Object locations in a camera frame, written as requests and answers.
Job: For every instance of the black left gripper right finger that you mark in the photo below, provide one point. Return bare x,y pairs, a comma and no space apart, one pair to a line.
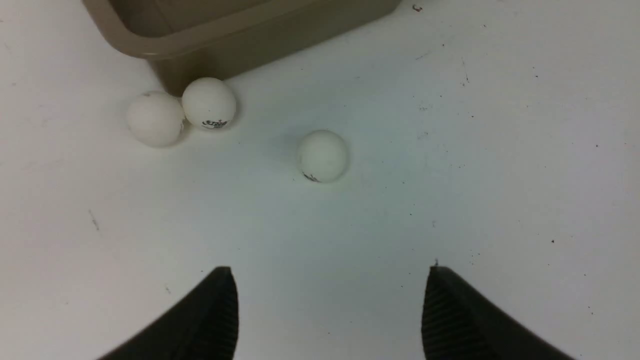
459,323

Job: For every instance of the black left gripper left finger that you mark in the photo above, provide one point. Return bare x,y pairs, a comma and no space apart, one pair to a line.
204,325

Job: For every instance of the white ball table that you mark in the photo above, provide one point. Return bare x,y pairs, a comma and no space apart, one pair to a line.
322,156

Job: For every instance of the white ball plain left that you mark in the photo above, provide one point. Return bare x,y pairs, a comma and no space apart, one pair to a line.
155,119

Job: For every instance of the white ball with logo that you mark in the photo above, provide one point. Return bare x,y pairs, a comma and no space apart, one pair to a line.
209,104

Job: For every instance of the tan plastic bin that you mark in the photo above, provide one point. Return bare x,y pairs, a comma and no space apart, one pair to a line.
184,40

